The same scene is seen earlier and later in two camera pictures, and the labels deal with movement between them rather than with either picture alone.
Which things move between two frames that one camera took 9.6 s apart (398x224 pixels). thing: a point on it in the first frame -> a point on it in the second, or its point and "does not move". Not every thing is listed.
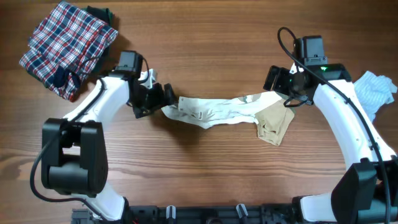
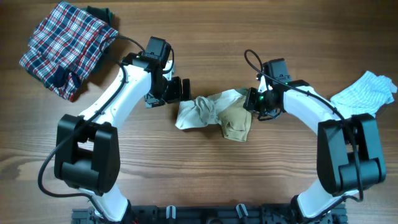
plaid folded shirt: x=64 y=45 does not move
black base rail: x=199 y=214 does not move
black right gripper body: x=285 y=83 -> x=259 y=102
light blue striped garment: x=375 y=91 does not move
